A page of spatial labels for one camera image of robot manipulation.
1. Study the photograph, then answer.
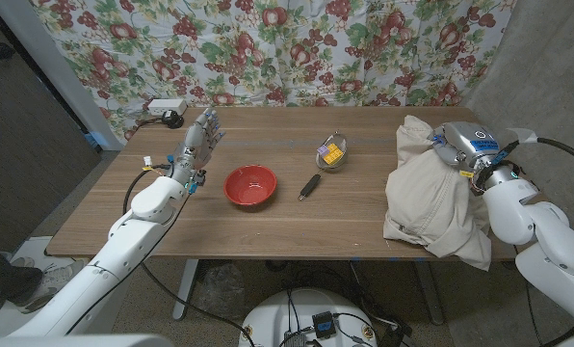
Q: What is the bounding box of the red bowl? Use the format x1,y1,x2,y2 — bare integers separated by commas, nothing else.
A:
222,164,278,207

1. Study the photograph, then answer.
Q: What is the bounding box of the white sneaker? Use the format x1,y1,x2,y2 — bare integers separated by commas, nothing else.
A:
19,259,89,309

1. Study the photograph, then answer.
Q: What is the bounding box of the beige jacket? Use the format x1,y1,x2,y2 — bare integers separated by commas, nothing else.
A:
381,114,493,272

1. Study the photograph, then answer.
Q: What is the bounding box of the grey table leg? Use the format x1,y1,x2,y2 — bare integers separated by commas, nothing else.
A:
414,259,445,326

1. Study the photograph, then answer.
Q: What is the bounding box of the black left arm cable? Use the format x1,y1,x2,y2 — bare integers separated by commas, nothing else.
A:
64,163,195,336

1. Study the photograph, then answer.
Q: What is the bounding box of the black box with blue label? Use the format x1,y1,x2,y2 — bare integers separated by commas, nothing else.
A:
312,310,337,339

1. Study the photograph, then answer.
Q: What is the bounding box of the floral fruit print backdrop cloth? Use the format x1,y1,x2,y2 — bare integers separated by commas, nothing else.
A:
29,0,518,144

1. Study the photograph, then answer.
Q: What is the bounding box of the person leg in dark trousers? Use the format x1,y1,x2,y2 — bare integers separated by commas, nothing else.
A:
0,238,42,305

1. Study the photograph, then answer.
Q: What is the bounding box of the clear plastic bag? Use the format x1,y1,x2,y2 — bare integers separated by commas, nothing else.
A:
195,262,245,319

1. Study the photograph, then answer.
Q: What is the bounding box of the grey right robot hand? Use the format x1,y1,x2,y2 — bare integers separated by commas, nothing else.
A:
429,120,503,182

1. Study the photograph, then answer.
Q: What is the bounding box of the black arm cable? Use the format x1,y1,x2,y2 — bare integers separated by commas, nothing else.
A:
64,163,195,336
496,137,574,175

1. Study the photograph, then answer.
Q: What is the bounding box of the white table leg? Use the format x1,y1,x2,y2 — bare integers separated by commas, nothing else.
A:
171,258,200,321

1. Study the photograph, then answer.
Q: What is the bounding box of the white power strip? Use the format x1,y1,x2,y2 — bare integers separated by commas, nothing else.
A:
146,97,189,117

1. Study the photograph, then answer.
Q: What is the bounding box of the black plug adapter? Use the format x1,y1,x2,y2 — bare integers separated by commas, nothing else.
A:
161,109,186,130

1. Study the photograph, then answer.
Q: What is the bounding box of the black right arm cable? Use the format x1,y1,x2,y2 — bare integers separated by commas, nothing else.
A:
496,137,574,175

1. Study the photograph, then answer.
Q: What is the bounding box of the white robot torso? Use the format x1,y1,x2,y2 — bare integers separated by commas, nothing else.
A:
238,287,379,347

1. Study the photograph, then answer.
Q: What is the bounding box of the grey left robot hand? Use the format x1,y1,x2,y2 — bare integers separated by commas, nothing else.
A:
170,108,226,187

